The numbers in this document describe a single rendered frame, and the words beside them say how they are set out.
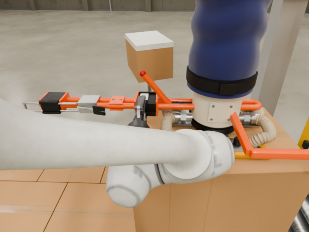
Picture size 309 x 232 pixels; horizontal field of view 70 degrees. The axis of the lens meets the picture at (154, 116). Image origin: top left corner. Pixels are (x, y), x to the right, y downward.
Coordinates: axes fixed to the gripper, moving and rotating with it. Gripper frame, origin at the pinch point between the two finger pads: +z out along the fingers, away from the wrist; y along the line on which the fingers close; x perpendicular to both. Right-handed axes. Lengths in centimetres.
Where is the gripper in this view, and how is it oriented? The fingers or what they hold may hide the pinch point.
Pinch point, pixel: (144, 103)
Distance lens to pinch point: 81.8
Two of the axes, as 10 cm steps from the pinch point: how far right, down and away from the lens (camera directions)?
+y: 0.3, 8.4, 5.4
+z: 0.6, -5.4, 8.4
